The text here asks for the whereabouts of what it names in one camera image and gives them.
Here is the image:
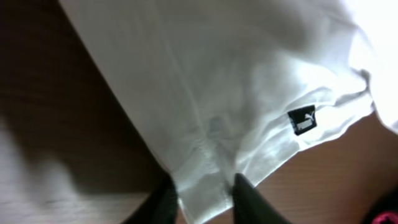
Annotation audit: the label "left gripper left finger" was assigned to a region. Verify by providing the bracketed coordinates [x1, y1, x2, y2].
[123, 176, 178, 224]

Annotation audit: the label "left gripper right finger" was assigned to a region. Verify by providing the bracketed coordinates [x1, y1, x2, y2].
[232, 173, 291, 224]

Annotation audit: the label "white t-shirt with black tag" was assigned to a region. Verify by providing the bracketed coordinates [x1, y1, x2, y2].
[60, 0, 397, 223]

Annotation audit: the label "navy red shorts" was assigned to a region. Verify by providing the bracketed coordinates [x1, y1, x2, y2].
[361, 187, 397, 224]

